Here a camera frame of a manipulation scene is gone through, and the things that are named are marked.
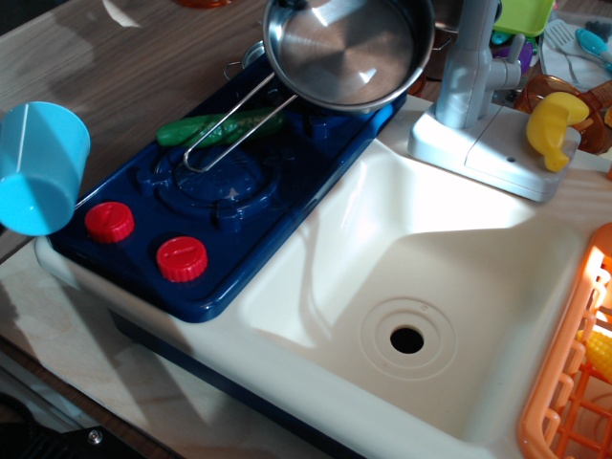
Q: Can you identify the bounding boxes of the red stove knob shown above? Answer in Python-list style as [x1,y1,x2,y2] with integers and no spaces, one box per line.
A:
[156,236,208,283]
[84,201,135,244]

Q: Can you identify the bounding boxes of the white plastic spatula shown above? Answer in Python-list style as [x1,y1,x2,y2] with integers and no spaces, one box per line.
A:
[541,19,606,88]

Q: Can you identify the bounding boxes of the grey toy faucet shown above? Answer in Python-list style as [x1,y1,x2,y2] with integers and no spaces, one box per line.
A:
[407,1,564,202]

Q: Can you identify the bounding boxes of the yellow toy banana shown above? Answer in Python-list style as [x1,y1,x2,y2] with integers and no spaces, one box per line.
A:
[526,92,589,173]

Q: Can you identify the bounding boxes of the cream toy sink unit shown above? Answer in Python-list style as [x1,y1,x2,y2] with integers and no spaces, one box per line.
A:
[35,98,611,458]

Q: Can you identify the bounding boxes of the yellow toy corn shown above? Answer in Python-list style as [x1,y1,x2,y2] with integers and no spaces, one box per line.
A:
[577,331,612,383]

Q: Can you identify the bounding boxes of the red stove knob right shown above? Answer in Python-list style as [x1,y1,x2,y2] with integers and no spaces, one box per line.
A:
[156,236,208,283]

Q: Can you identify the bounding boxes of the green toy cucumber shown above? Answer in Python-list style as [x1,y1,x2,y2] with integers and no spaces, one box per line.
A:
[156,107,286,148]

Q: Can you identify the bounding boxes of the dark blue toy stove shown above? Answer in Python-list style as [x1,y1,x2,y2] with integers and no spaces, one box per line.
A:
[49,98,403,323]

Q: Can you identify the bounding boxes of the orange dish rack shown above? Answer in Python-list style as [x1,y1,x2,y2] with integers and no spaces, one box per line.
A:
[517,224,611,458]

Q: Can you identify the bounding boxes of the teal handled utensil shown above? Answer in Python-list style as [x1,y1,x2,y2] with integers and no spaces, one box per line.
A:
[575,29,611,71]

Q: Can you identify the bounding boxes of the light blue plastic cup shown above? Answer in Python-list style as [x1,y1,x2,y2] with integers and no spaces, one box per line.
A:
[1,101,91,236]

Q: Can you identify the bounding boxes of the black device with screw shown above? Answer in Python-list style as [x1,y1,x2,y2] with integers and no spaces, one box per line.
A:
[1,423,143,459]

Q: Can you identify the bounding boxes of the steel pot behind stove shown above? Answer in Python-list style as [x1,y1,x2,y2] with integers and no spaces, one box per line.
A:
[223,40,265,80]

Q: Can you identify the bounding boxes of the red stove knob left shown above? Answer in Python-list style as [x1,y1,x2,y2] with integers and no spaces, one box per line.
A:
[84,201,135,244]

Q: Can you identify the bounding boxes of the steel frying pan wire handle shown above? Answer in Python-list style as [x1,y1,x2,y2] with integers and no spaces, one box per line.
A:
[183,0,436,174]

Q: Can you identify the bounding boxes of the amber transparent cup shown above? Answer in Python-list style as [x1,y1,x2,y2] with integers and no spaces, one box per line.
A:
[513,75,611,154]

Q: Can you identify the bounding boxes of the lime green tray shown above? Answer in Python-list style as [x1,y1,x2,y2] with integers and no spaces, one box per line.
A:
[493,0,556,37]

